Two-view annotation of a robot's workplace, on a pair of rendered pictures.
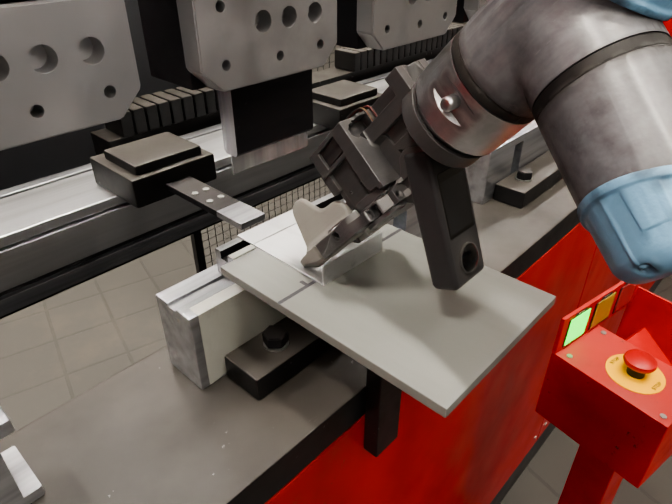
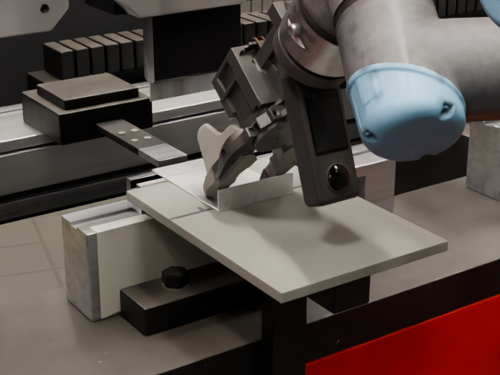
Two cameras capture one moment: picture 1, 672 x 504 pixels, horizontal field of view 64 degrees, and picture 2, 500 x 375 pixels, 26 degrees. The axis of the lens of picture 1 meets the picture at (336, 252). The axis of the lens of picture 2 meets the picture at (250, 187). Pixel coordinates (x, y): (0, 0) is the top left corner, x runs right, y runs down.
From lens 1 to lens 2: 0.55 m
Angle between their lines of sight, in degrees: 16
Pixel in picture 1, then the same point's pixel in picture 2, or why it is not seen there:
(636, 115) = (369, 33)
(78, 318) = not seen: outside the picture
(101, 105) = (36, 18)
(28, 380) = not seen: outside the picture
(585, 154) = (346, 59)
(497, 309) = (379, 243)
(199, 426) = (81, 346)
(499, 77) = (320, 9)
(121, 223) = (42, 165)
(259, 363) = (152, 297)
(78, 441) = not seen: outside the picture
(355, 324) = (234, 239)
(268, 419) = (150, 350)
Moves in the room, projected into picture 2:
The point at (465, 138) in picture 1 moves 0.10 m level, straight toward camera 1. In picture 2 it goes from (310, 59) to (253, 91)
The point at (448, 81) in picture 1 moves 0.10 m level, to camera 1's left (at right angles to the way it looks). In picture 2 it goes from (295, 13) to (174, 7)
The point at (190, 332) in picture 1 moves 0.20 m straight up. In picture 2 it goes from (87, 249) to (74, 46)
